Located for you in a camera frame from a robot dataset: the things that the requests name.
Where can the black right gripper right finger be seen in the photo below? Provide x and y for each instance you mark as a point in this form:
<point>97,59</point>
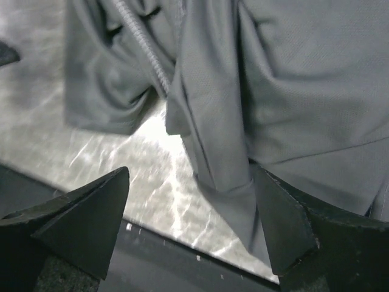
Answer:
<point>314,246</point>

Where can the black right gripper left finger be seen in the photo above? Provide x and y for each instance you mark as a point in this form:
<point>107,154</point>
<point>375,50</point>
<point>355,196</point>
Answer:
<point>55,241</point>

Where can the grey t-shirt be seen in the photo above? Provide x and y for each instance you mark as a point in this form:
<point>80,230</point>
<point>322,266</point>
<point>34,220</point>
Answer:
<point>297,87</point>

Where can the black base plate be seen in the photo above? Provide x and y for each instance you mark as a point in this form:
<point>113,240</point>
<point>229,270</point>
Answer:
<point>143,260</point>

